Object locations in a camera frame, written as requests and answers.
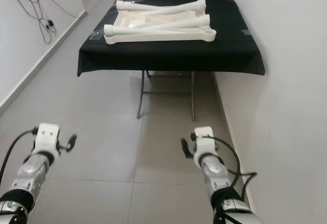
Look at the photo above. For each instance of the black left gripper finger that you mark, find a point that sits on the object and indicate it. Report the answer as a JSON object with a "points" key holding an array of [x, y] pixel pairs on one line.
{"points": [[72, 142]]}

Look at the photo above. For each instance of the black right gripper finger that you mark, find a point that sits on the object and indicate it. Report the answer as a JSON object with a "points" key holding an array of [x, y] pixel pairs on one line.
{"points": [[186, 149]]}

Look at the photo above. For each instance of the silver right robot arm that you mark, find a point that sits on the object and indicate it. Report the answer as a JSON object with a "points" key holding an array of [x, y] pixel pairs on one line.
{"points": [[222, 188]]}

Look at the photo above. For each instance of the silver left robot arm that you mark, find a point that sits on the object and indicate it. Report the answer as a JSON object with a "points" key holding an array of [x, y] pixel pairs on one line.
{"points": [[30, 173]]}

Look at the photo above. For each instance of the black tablecloth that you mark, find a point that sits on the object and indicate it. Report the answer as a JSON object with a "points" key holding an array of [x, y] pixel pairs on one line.
{"points": [[184, 58]]}

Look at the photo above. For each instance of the white plastic table top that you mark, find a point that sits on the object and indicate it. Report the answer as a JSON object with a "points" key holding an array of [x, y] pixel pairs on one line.
{"points": [[158, 38]]}

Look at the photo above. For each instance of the black power adapter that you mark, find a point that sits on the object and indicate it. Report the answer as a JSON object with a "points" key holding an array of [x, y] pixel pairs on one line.
{"points": [[50, 24]]}

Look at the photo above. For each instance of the grey tape piece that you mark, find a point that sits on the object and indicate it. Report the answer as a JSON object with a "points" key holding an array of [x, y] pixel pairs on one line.
{"points": [[247, 31]]}

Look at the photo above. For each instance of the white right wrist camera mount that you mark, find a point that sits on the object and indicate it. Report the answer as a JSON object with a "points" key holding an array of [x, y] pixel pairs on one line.
{"points": [[204, 139]]}

